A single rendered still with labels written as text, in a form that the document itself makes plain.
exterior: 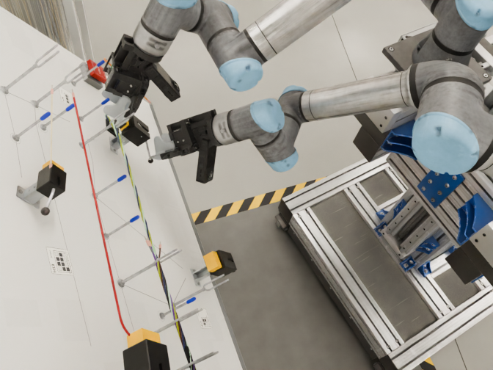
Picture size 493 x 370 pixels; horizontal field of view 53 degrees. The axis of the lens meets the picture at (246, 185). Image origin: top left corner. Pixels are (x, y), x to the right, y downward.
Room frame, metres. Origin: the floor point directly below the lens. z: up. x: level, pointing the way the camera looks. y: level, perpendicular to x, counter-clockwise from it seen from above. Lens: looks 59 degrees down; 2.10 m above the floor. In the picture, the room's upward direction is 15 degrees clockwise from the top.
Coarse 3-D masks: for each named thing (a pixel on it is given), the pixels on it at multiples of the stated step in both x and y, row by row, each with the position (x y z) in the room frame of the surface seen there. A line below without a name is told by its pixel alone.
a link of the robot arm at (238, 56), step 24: (288, 0) 0.76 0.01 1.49; (312, 0) 0.76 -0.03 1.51; (336, 0) 0.77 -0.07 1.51; (264, 24) 0.72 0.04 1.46; (288, 24) 0.73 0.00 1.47; (312, 24) 0.75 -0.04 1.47; (216, 48) 0.69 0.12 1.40; (240, 48) 0.68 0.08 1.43; (264, 48) 0.69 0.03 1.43; (240, 72) 0.64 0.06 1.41
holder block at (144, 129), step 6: (132, 120) 0.65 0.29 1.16; (138, 120) 0.66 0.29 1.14; (132, 126) 0.63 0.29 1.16; (138, 126) 0.64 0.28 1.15; (144, 126) 0.66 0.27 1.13; (126, 132) 0.62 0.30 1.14; (132, 132) 0.62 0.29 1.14; (138, 132) 0.63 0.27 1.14; (144, 132) 0.64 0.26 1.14; (126, 138) 0.61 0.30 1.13; (132, 138) 0.62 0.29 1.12; (138, 138) 0.63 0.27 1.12; (144, 138) 0.63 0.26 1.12; (138, 144) 0.62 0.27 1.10
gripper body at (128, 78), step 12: (120, 48) 0.68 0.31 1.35; (132, 48) 0.67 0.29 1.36; (108, 60) 0.69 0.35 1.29; (120, 60) 0.67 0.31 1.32; (132, 60) 0.67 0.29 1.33; (144, 60) 0.68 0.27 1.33; (156, 60) 0.68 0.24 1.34; (108, 72) 0.67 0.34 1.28; (120, 72) 0.65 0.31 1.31; (132, 72) 0.66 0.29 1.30; (108, 84) 0.62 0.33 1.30; (120, 84) 0.64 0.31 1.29; (132, 84) 0.65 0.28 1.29; (144, 84) 0.65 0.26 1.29; (120, 96) 0.63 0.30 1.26; (144, 96) 0.64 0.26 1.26
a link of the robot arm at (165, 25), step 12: (156, 0) 0.72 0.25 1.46; (168, 0) 0.71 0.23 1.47; (180, 0) 0.72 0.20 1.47; (192, 0) 0.73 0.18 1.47; (144, 12) 0.72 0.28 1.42; (156, 12) 0.70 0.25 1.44; (168, 12) 0.70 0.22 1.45; (180, 12) 0.71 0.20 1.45; (192, 12) 0.73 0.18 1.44; (144, 24) 0.70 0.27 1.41; (156, 24) 0.69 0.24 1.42; (168, 24) 0.70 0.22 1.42; (180, 24) 0.71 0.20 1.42; (192, 24) 0.73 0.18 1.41; (156, 36) 0.68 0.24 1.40; (168, 36) 0.69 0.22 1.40
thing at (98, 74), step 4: (88, 60) 0.80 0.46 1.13; (88, 64) 0.79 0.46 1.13; (92, 64) 0.80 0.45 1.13; (96, 64) 0.81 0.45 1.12; (88, 68) 0.79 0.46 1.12; (96, 68) 0.79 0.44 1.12; (100, 68) 0.81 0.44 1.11; (92, 72) 0.77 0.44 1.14; (96, 72) 0.78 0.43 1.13; (100, 72) 0.79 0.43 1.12; (92, 76) 0.77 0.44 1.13; (96, 76) 0.77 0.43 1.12; (100, 76) 0.78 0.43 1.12; (104, 76) 0.79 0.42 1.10; (100, 80) 0.77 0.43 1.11; (104, 80) 0.78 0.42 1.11
